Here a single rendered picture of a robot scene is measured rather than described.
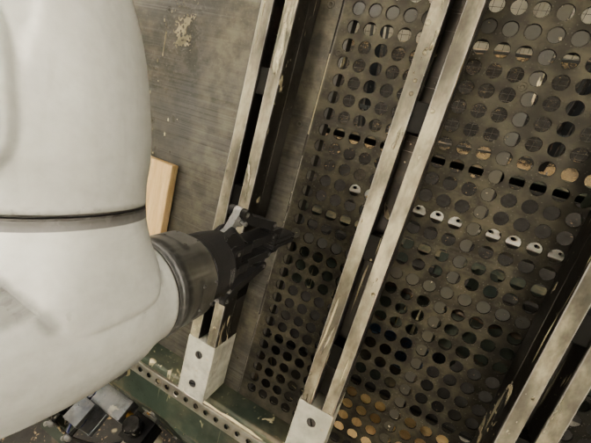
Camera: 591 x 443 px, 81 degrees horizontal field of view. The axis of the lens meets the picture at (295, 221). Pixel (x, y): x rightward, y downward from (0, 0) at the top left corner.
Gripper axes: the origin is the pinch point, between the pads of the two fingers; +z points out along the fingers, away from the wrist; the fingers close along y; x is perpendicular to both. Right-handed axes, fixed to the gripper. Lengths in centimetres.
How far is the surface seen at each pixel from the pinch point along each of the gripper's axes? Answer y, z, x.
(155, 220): -8.9, 6.5, 29.9
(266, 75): 22.7, 1.6, 9.1
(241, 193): 4.3, 1.1, 8.4
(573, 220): 8, 238, -106
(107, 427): -121, 42, 69
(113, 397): -56, 6, 33
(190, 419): -45.0, 3.6, 9.3
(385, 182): 12.9, 1.0, -12.8
